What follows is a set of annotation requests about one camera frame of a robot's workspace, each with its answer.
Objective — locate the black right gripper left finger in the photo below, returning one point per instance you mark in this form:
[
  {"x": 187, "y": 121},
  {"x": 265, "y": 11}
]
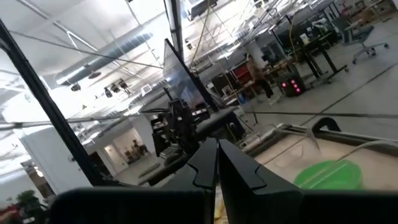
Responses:
[{"x": 203, "y": 168}]

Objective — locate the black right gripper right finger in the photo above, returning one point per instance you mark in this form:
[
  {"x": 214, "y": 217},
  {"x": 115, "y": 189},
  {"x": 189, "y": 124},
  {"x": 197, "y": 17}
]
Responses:
[{"x": 248, "y": 193}]

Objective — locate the clear plastic bin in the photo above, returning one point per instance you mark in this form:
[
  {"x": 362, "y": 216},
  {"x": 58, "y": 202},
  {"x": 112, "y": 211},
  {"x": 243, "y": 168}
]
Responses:
[{"x": 311, "y": 140}]

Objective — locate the green plastic bowl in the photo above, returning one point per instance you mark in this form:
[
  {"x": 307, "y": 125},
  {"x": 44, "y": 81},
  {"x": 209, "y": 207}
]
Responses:
[{"x": 329, "y": 177}]

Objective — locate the black computer monitor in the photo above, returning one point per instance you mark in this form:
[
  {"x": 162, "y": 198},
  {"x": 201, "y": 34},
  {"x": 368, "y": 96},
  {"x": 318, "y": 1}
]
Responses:
[{"x": 183, "y": 81}]

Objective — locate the black arched clamp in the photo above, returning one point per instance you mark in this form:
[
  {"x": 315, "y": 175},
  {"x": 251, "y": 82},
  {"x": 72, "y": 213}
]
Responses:
[{"x": 326, "y": 119}]

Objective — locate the person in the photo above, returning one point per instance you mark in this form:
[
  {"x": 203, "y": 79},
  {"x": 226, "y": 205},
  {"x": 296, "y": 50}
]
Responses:
[{"x": 256, "y": 73}]

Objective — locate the computer tower red lights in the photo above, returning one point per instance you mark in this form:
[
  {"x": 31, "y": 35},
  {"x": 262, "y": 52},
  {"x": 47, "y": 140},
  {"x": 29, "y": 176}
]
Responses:
[{"x": 290, "y": 88}]

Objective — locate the black desk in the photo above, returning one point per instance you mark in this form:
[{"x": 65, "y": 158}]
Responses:
[{"x": 326, "y": 60}]

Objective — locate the green potted plant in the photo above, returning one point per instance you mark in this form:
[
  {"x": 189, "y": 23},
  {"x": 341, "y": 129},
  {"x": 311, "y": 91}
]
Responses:
[{"x": 28, "y": 199}]

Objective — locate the grey office chair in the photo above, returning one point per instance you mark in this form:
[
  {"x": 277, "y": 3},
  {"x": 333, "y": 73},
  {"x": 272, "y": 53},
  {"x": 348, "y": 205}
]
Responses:
[{"x": 354, "y": 32}]

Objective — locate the grey ventilation duct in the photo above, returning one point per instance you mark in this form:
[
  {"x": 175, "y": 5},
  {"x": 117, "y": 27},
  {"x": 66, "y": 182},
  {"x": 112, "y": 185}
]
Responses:
[{"x": 102, "y": 59}]

